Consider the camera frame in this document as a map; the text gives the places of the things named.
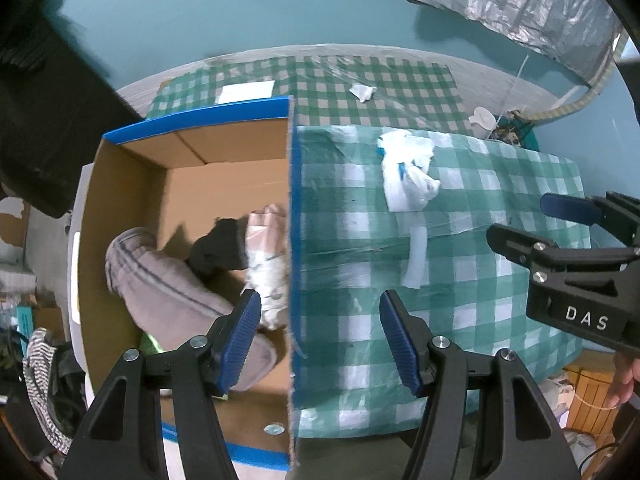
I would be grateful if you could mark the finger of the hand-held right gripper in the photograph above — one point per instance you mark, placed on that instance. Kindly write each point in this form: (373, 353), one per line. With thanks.
(520, 245)
(565, 207)

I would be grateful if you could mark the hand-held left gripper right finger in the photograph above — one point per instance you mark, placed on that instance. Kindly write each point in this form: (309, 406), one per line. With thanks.
(400, 342)

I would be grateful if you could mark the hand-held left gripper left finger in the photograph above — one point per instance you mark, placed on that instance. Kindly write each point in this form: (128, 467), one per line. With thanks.
(242, 342)

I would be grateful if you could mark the grey striped sock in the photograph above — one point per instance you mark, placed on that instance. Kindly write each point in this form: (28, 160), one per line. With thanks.
(170, 290)

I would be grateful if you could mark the light green cloth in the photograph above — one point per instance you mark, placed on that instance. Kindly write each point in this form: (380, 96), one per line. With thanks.
(152, 345)

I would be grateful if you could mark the black sock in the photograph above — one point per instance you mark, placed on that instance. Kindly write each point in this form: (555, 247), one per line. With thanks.
(220, 250)

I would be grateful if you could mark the cardboard box with blue tape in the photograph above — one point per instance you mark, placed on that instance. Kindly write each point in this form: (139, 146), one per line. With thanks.
(215, 185)

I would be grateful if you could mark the person's right hand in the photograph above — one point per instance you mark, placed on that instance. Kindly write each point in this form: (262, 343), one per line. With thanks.
(624, 380)

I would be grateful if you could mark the wooden slatted crate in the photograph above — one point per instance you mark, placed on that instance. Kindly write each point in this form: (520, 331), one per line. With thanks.
(590, 395)

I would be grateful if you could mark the light green checked tablecloth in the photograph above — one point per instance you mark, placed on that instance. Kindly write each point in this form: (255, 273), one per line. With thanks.
(350, 260)

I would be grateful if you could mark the white cup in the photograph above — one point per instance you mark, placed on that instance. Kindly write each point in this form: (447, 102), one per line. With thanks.
(481, 120)

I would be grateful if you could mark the thin white stick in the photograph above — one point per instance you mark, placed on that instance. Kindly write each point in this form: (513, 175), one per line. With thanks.
(512, 90)

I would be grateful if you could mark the white rectangular device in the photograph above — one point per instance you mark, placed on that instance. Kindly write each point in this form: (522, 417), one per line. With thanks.
(75, 280)

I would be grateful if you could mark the dark jacket pile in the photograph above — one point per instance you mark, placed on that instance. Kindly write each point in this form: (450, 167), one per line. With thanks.
(69, 385)

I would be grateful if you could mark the small brown carton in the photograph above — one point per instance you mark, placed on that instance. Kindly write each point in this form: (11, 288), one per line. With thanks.
(50, 321)

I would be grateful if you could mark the striped knit cloth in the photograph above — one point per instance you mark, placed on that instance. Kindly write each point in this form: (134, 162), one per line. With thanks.
(42, 375)

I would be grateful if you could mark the silver tarp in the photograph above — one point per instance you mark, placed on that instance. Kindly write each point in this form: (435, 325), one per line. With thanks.
(525, 5)

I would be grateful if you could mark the crumpled white tissue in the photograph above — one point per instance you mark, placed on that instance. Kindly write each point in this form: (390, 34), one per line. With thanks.
(362, 92)

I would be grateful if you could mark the teal box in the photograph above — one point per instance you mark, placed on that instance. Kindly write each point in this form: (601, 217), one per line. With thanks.
(24, 317)

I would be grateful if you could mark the white paper sheet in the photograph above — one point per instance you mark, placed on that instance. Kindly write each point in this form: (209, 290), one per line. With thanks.
(245, 92)

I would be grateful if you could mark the dark green gingham mat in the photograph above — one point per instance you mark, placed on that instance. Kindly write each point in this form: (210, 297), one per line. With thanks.
(310, 80)

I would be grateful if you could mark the black coat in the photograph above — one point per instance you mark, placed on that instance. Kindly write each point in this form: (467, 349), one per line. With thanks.
(55, 110)

